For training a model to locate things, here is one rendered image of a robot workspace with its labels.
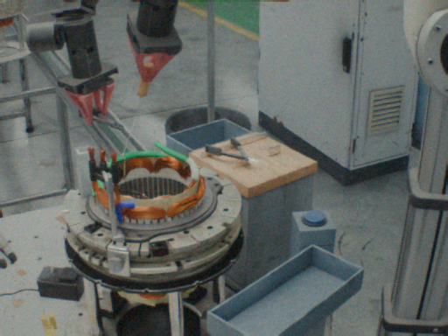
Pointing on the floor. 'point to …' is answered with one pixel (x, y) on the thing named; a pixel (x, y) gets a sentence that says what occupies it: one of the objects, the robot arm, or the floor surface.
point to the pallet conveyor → (101, 135)
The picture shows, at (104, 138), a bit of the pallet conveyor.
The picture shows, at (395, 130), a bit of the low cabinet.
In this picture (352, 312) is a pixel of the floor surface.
